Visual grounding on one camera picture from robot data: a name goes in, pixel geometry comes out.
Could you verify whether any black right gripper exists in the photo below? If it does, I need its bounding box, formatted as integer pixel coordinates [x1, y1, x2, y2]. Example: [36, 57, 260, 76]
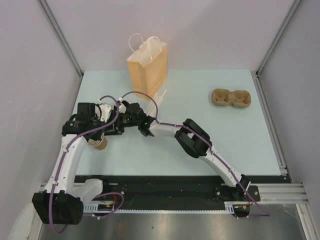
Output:
[103, 110, 140, 137]

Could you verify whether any stack of brown paper cups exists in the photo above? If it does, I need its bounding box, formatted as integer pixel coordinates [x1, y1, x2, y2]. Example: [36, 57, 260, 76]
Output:
[88, 136, 108, 151]

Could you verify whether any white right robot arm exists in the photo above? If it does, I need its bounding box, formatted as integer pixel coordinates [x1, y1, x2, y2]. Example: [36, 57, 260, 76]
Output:
[106, 102, 251, 201]

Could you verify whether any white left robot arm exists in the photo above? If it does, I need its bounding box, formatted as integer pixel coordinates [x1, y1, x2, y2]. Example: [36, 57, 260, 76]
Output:
[32, 102, 118, 225]

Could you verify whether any brown paper takeout bag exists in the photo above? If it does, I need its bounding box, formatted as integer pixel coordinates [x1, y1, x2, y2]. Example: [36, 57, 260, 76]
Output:
[126, 33, 168, 97]

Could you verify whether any brown cardboard cup carrier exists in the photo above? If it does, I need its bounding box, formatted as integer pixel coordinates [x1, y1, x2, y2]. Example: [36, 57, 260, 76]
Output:
[212, 88, 252, 108]

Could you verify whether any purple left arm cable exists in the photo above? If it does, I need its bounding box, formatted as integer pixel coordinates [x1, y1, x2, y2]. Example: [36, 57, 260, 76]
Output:
[48, 95, 126, 234]

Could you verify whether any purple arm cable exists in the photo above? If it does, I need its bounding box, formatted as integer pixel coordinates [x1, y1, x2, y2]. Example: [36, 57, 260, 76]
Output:
[118, 90, 272, 219]
[48, 95, 126, 234]

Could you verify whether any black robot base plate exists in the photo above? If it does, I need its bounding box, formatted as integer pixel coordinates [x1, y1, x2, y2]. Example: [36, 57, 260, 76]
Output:
[73, 175, 261, 211]

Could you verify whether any left white cable duct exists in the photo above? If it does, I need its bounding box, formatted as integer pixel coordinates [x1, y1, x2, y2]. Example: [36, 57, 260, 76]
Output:
[83, 203, 115, 214]

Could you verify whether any white cable duct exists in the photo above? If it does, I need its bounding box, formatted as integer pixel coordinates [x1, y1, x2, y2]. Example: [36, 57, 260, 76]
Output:
[224, 201, 252, 214]
[83, 203, 115, 214]

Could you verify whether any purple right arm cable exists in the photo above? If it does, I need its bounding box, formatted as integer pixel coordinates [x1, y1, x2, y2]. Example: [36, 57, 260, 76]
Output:
[118, 90, 272, 219]

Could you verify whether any right white cable duct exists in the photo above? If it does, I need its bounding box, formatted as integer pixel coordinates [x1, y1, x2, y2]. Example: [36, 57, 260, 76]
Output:
[224, 201, 252, 214]

